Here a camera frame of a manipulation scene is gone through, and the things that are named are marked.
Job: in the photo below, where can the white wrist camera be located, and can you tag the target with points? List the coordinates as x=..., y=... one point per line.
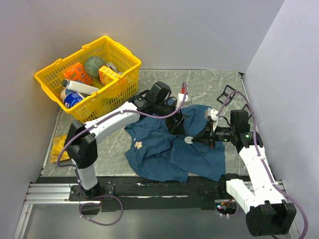
x=183, y=98
x=212, y=117

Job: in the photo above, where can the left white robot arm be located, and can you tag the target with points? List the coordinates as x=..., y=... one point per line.
x=83, y=138

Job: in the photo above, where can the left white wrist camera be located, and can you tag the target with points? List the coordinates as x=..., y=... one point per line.
x=183, y=98

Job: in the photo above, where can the gold flower brooch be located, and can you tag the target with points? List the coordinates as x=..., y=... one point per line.
x=138, y=144

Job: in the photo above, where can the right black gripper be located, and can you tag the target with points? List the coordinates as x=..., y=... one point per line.
x=207, y=135

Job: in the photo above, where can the blue white container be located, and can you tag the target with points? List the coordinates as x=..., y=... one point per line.
x=70, y=98

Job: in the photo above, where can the yellow plastic shopping basket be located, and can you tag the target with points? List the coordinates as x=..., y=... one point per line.
x=115, y=86

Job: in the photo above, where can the round pale green brooch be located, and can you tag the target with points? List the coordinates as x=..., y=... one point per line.
x=188, y=140

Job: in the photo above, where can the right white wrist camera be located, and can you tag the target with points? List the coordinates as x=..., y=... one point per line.
x=212, y=117

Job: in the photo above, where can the white tube bottle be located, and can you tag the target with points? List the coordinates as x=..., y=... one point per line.
x=79, y=87

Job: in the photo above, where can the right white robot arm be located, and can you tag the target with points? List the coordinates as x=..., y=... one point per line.
x=267, y=211

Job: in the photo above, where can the black square frame marker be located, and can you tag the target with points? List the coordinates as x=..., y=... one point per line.
x=222, y=97

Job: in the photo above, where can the aluminium extrusion rail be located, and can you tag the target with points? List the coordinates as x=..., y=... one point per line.
x=49, y=194

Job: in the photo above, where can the orange yellow snack box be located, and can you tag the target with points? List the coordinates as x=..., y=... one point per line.
x=108, y=74

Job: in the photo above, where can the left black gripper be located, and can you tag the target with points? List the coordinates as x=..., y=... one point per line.
x=178, y=128

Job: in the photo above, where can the yellow chips bag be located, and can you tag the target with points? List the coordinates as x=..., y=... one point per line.
x=57, y=146

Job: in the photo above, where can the green round melon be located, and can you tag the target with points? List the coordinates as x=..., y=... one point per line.
x=92, y=66

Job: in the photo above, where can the dark blue t-shirt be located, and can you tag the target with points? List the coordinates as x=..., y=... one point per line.
x=166, y=156

